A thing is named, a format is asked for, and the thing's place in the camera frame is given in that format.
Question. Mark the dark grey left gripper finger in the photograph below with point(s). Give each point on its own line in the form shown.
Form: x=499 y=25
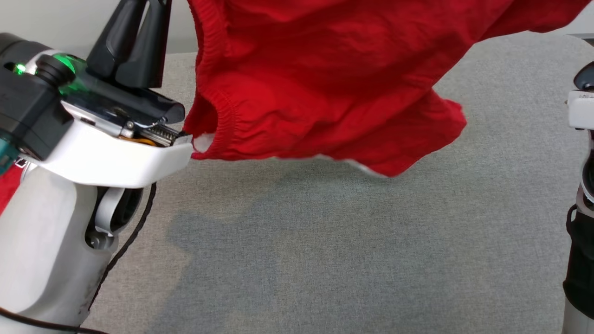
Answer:
x=151 y=55
x=113 y=46

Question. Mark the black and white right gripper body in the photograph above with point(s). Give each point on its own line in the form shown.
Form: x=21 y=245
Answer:
x=584 y=111

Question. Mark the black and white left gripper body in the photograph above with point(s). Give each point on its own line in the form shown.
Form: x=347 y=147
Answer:
x=116 y=153

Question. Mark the red shorts with white trim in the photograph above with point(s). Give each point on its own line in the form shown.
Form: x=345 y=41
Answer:
x=325 y=69

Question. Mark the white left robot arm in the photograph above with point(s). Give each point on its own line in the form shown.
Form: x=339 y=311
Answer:
x=41 y=241

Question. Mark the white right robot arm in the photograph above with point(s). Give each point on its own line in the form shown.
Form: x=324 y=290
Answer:
x=582 y=260

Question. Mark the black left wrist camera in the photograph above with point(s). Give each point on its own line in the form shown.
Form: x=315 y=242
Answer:
x=28 y=111

